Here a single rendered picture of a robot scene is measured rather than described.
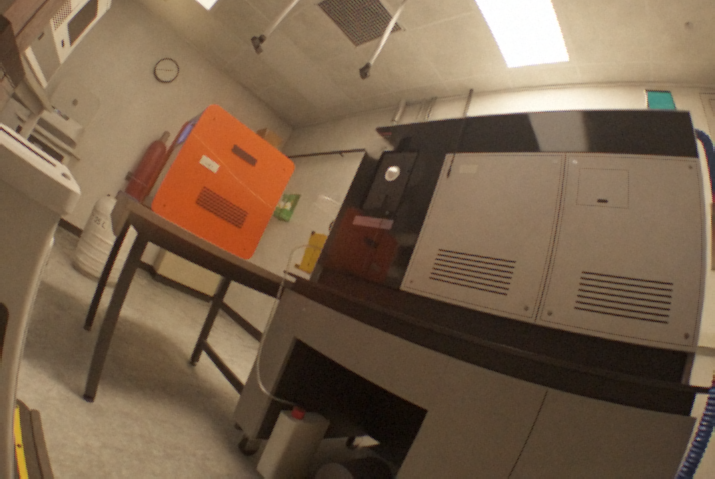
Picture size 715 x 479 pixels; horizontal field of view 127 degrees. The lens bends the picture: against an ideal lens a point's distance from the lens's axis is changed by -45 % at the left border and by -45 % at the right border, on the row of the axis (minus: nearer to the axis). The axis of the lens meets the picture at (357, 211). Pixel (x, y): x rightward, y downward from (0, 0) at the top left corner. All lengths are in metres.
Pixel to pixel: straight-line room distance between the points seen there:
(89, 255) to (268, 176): 1.82
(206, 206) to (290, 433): 0.81
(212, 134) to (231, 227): 0.33
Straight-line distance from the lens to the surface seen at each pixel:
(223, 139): 1.17
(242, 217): 1.19
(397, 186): 1.14
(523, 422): 0.71
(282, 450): 1.19
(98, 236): 2.67
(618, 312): 0.78
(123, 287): 1.10
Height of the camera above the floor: 0.71
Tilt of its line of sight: 16 degrees up
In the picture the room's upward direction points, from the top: 23 degrees clockwise
